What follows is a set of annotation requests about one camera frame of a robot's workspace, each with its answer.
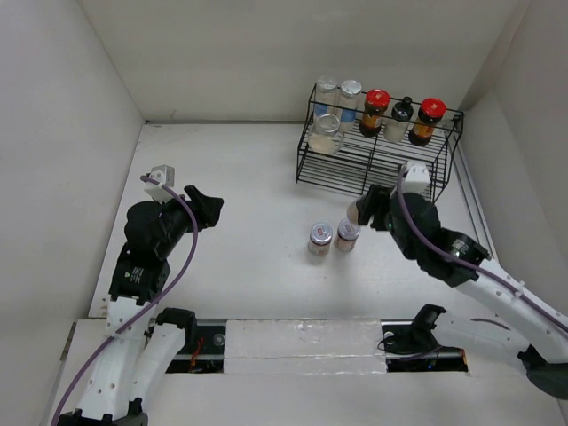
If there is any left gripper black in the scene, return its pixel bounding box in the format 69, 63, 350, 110
155, 185, 222, 256

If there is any black cap spice bottle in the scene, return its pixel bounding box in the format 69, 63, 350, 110
346, 201, 360, 225

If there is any silver lid jar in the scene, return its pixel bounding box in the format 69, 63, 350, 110
335, 218, 360, 252
308, 223, 333, 256

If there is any black cap white powder bottle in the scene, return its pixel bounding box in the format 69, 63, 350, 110
384, 97, 414, 143

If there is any clear glass jar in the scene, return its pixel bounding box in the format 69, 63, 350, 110
308, 114, 344, 155

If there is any red lid dark sauce jar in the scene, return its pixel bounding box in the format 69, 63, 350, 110
359, 89, 391, 138

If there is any red lid sauce jar front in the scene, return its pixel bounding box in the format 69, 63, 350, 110
408, 98, 446, 146

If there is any tall jar blue label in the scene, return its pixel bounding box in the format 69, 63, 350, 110
313, 75, 337, 121
338, 80, 362, 133

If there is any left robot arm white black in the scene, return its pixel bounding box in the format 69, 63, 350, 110
51, 177, 224, 425

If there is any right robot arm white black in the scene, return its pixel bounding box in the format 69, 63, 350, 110
347, 185, 567, 400

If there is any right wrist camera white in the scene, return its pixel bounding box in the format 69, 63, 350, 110
401, 161, 430, 193

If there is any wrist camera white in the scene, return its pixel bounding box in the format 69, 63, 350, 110
144, 165, 175, 203
401, 161, 430, 193

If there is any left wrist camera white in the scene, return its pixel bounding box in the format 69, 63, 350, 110
144, 165, 175, 203

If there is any black wire rack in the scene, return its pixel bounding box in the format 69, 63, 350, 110
296, 89, 464, 202

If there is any right side metal rail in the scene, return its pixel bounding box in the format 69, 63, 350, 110
454, 142, 499, 260

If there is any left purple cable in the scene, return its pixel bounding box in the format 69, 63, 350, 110
49, 175, 200, 426

